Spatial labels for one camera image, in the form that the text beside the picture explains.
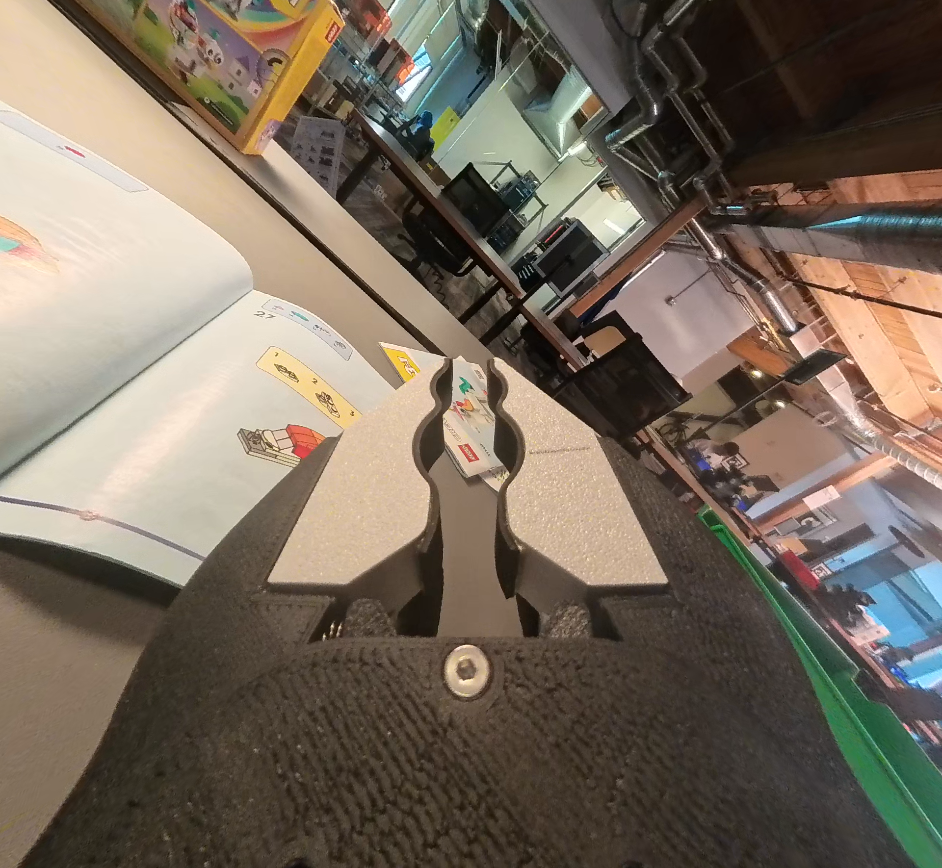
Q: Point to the silver pipe run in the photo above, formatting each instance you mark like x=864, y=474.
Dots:
x=662, y=95

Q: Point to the black wheeled office chair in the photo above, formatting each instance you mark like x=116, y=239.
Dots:
x=456, y=210

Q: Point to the closed colourful instruction booklet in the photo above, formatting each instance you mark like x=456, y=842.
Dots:
x=471, y=434

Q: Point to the white diagram sheet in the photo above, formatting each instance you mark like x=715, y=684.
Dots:
x=320, y=151

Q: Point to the monitor on pole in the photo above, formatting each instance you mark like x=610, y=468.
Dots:
x=813, y=366

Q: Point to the wooden support post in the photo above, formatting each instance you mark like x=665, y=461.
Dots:
x=640, y=250

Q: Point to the long wooden workbench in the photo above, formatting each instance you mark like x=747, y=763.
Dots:
x=699, y=485

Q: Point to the spiral silver air duct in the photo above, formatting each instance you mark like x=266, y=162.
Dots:
x=876, y=235

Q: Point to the orange framed machine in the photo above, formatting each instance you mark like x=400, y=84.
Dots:
x=397, y=55
x=372, y=7

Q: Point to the black equipment cabinet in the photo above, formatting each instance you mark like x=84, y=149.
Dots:
x=567, y=257

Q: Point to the green plastic bin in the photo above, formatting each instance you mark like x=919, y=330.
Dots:
x=831, y=669

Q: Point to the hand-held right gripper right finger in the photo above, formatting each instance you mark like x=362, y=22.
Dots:
x=581, y=515

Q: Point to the beige chair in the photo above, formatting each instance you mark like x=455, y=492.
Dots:
x=605, y=342

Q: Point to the yellow lego box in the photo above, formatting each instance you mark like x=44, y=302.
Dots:
x=221, y=22

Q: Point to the open lego instruction booklet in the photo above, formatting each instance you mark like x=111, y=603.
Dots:
x=147, y=331

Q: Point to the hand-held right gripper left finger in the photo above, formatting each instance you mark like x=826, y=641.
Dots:
x=353, y=507

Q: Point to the metal shelf rack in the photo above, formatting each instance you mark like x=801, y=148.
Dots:
x=519, y=195

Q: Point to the dark wooden office table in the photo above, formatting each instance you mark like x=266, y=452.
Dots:
x=552, y=335
x=441, y=198

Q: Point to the black mesh chair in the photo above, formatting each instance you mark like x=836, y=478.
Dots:
x=625, y=393

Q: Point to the metal range hood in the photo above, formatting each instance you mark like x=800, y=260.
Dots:
x=559, y=110

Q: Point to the thin silver air duct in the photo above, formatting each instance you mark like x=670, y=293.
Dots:
x=758, y=287

